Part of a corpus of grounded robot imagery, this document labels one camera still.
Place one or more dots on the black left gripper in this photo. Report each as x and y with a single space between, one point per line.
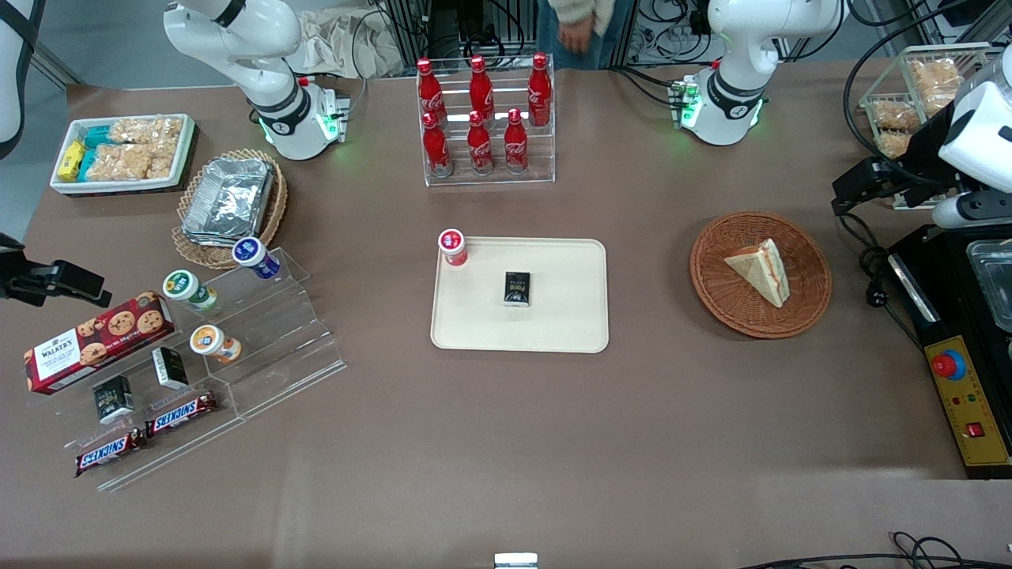
919 160

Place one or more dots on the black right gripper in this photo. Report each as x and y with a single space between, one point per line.
16 282

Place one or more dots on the triangle sandwich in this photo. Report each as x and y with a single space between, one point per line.
763 273

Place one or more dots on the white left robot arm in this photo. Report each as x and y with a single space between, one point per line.
735 91

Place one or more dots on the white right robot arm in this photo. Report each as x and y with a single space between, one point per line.
278 103

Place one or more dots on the brown round wicker basket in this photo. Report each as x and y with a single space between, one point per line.
727 304

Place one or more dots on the light wicker basket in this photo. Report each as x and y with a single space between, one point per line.
273 213

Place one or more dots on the person's hand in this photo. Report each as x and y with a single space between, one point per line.
575 35

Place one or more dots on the red Walkers cookie box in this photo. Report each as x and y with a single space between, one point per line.
95 344

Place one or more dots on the green lid yogurt cup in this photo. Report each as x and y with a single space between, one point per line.
186 287

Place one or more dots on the yellow snack pack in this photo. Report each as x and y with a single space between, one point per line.
71 160

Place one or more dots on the small black carton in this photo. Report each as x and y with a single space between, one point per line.
517 288
113 399
170 367

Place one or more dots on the clear rice cracker bag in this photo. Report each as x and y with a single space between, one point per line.
126 162
149 130

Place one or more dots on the teal snack pack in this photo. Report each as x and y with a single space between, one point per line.
95 138

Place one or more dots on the orange lid yogurt cup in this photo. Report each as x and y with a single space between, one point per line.
212 341

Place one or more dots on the white rectangular snack bin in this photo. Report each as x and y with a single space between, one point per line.
175 158

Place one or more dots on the clear plastic container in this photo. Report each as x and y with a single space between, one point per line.
996 276

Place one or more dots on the Snickers chocolate bar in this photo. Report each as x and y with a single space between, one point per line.
180 414
111 453

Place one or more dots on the stack of foil trays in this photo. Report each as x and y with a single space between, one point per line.
229 197

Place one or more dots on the blue lid yogurt cup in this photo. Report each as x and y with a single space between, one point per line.
253 254

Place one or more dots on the red emergency stop button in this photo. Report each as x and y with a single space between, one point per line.
947 364

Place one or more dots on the clear acrylic step shelf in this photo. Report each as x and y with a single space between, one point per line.
277 348

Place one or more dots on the clear acrylic bottle rack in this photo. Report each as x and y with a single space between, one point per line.
545 158

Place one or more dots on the cream sweater sleeve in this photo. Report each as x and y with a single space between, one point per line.
581 9

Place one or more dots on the red cola bottle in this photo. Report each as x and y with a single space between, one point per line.
539 91
436 148
481 87
479 146
431 91
515 144

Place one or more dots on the crumpled beige paper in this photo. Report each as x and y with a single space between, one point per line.
340 43

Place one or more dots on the red lid yogurt cup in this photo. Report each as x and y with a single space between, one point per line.
452 245

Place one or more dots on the black equipment rack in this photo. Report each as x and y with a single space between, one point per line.
466 24

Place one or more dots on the small white object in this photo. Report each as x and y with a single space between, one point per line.
515 561

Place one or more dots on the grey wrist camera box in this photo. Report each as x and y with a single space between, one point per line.
971 209

